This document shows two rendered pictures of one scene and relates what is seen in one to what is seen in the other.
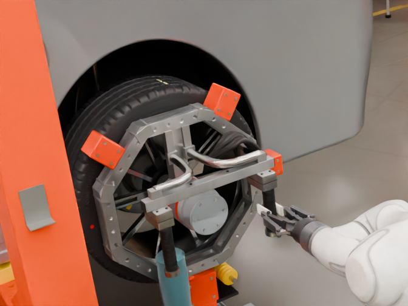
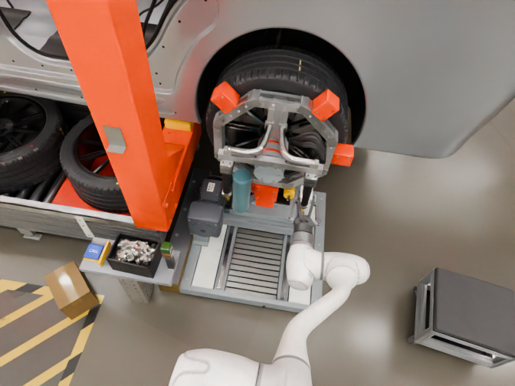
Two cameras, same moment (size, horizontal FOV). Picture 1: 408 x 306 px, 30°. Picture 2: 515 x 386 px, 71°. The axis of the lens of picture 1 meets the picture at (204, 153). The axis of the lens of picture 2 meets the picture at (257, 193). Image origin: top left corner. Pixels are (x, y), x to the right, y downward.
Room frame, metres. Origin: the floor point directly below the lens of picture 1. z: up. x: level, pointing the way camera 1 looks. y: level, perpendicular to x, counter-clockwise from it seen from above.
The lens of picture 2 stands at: (1.11, -0.44, 2.04)
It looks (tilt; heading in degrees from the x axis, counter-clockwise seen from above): 54 degrees down; 29
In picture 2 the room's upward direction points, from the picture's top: 7 degrees clockwise
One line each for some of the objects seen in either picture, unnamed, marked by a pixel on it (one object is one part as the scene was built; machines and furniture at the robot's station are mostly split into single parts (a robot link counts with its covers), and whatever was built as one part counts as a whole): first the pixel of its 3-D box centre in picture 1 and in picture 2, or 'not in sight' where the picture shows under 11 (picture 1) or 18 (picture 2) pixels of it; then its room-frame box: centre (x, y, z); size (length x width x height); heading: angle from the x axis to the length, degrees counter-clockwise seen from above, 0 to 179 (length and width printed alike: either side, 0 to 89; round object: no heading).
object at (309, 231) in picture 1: (317, 238); (302, 242); (1.80, -0.27, 0.83); 0.09 x 0.06 x 0.09; 116
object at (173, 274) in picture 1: (168, 249); (226, 182); (1.86, 0.13, 0.83); 0.04 x 0.04 x 0.16
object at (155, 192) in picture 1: (163, 163); (249, 131); (1.99, 0.12, 1.03); 0.19 x 0.18 x 0.11; 26
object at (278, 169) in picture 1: (265, 164); (342, 154); (2.29, -0.19, 0.85); 0.09 x 0.08 x 0.07; 116
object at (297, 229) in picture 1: (301, 229); (303, 226); (1.87, -0.24, 0.83); 0.09 x 0.08 x 0.07; 26
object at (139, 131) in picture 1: (182, 195); (273, 145); (2.14, 0.09, 0.85); 0.54 x 0.07 x 0.54; 116
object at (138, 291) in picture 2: not in sight; (135, 279); (1.43, 0.41, 0.21); 0.10 x 0.10 x 0.42; 26
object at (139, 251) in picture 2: not in sight; (136, 254); (1.46, 0.35, 0.51); 0.20 x 0.14 x 0.13; 113
